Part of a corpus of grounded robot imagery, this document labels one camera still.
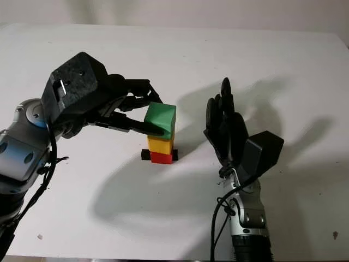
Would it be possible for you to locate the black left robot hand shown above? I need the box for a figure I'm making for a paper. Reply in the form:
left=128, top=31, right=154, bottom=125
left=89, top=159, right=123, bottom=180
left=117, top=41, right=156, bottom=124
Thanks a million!
left=54, top=73, right=171, bottom=139

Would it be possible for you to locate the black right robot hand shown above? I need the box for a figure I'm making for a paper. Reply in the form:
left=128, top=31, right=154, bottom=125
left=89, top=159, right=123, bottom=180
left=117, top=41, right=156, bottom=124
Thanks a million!
left=203, top=77, right=249, bottom=168

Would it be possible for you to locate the green block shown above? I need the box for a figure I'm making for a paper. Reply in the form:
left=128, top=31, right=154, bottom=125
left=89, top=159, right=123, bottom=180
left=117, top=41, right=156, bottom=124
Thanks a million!
left=143, top=102, right=177, bottom=140

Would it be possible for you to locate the yellow block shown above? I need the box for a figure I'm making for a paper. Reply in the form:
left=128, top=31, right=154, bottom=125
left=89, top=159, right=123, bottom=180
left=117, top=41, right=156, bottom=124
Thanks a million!
left=147, top=135, right=175, bottom=156

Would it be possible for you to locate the red block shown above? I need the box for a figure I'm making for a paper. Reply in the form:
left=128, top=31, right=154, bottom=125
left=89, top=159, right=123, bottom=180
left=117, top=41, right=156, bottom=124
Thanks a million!
left=151, top=151, right=173, bottom=165

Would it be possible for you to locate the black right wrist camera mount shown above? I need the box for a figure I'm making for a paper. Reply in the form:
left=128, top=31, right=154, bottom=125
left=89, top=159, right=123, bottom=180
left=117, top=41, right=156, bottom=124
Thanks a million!
left=239, top=130, right=285, bottom=182

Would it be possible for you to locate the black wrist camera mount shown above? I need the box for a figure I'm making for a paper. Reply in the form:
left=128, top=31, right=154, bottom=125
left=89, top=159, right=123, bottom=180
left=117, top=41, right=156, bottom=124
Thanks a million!
left=40, top=51, right=110, bottom=123
left=239, top=130, right=285, bottom=182

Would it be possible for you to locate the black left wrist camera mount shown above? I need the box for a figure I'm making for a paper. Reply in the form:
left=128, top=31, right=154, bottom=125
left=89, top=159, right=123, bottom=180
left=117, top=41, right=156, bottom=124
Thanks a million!
left=40, top=51, right=110, bottom=123

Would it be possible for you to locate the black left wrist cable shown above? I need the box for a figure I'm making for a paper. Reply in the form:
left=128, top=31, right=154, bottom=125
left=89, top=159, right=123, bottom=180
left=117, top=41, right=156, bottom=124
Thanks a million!
left=0, top=121, right=69, bottom=246

